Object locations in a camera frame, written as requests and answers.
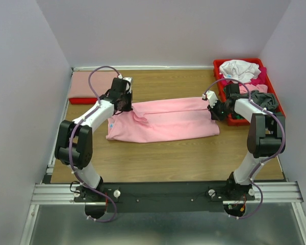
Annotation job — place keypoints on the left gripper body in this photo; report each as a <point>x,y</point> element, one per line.
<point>126,106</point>

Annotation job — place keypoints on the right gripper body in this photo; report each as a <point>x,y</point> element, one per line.
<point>219,111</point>

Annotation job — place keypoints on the light pink t-shirt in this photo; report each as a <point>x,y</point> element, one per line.
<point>163,120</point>

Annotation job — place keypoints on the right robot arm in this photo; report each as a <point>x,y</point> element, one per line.
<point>265,140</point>

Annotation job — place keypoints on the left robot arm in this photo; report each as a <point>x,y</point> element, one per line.
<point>74,146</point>

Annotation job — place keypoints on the red plastic bin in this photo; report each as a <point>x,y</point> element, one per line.
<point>243,122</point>

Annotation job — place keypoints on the folded pink t-shirt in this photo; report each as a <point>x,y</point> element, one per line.
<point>100,81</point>

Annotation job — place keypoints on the folded red t-shirt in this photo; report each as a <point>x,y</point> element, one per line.
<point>83,100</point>

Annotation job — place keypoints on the white t-shirt in bin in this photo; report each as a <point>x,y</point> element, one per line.
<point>234,63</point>

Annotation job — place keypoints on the salmon pink garment in bin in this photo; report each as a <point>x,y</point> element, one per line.
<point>259,87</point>

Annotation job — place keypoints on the grey garment in bin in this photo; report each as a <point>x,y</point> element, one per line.
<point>265,100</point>

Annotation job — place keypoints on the magenta garment in bin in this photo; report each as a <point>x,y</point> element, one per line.
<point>261,76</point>

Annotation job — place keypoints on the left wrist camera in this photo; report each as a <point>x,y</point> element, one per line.
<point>129,82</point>

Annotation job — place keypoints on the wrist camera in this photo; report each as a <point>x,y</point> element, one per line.
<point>129,82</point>
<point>211,97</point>

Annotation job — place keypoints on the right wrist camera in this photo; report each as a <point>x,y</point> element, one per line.
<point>211,97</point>

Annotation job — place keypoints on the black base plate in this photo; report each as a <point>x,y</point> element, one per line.
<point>149,197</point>

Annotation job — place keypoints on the aluminium frame rail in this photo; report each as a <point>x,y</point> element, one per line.
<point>61,221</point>

